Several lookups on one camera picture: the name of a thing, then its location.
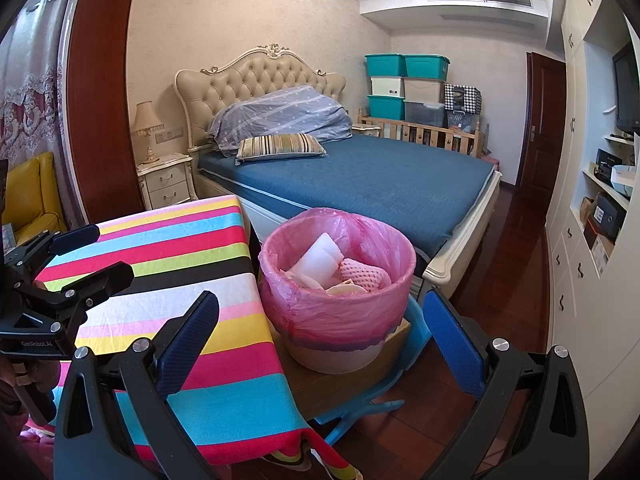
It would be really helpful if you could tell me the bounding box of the beige storage box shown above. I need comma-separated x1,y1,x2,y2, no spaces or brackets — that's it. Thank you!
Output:
403,78,446,103

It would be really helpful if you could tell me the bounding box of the cream nightstand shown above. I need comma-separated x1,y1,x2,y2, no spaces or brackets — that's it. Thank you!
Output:
136,152,198,211

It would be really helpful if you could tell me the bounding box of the yellow leather armchair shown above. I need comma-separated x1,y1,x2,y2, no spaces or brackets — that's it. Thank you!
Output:
0,151,68,248

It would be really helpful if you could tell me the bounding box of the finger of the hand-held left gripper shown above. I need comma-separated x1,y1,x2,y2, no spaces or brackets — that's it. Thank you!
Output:
4,225,101,286
15,261,135,321

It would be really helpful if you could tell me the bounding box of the dark storage bag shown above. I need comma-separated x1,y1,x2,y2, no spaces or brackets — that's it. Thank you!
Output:
446,111,481,133

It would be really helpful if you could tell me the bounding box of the striped pillow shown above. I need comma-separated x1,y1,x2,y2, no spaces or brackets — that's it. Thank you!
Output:
235,133,328,166

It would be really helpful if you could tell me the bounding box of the lace patterned curtain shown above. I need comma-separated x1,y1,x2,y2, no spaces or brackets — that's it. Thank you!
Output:
0,0,83,231

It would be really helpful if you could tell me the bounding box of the black television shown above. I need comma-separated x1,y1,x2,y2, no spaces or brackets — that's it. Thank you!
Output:
612,40,640,136

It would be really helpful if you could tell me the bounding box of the person's left hand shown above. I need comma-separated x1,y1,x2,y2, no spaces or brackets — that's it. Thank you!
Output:
0,355,28,417

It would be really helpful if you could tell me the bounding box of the white storage box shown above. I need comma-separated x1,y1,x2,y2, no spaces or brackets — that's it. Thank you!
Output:
370,76,406,97

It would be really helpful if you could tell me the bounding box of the pink-lined trash bin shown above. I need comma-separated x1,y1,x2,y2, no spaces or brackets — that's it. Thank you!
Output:
258,207,417,353

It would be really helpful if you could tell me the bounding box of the printed cardboard shelf box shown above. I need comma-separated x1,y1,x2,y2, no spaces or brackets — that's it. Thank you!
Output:
590,232,616,278

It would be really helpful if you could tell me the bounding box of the pink cloth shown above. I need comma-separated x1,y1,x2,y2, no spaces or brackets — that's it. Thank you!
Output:
17,417,58,461

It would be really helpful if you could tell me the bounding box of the pink foam fruit net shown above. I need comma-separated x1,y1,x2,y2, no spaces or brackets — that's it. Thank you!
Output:
339,257,393,292

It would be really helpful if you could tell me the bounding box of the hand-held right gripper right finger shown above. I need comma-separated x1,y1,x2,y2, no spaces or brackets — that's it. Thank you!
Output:
422,287,591,480

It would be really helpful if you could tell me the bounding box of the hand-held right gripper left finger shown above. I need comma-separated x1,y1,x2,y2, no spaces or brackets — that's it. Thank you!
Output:
52,290,221,480

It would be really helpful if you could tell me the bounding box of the beige waste bin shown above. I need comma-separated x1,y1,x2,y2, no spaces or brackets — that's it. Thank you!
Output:
285,330,391,375

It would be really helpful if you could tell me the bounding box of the dark wooden partition panel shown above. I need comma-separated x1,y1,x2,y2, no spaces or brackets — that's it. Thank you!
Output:
65,0,146,226

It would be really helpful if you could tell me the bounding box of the dark shelf box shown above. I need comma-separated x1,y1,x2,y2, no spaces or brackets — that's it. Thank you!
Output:
595,149,626,185

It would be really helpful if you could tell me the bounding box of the blue plastic chair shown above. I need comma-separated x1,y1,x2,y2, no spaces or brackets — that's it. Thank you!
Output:
305,295,436,448

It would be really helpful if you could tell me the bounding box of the black white checked bag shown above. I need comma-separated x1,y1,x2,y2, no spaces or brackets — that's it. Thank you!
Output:
444,83,483,113

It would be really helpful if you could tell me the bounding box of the cream table lamp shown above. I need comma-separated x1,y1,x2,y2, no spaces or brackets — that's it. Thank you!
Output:
130,101,166,165

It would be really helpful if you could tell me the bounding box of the white built-in cabinet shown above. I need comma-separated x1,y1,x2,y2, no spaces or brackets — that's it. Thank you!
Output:
542,0,640,401

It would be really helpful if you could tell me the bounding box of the rainbow striped tablecloth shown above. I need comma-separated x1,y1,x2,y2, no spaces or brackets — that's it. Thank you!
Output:
32,194,363,480

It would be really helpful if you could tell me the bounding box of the teal storage box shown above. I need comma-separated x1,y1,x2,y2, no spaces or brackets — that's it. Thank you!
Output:
403,54,451,81
364,53,407,78
367,95,406,121

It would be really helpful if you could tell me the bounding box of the black safe box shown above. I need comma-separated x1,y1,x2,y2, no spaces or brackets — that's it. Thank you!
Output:
590,192,628,241

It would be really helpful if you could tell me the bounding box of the clear grey storage box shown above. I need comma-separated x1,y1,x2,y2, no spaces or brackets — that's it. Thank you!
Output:
404,101,447,128

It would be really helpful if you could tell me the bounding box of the white shelf box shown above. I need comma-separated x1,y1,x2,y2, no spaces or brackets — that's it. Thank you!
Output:
610,164,638,196

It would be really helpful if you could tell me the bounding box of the wooden crib rail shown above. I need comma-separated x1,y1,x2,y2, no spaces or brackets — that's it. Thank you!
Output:
357,107,488,158

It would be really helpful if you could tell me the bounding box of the blue grey folded quilt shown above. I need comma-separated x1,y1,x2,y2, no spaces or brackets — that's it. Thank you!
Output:
206,85,353,158

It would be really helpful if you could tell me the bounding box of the beige tufted bed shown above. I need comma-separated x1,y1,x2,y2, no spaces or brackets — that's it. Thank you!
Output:
174,42,503,301

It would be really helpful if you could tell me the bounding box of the dark wooden door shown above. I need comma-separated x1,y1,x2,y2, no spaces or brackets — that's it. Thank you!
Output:
515,51,566,188

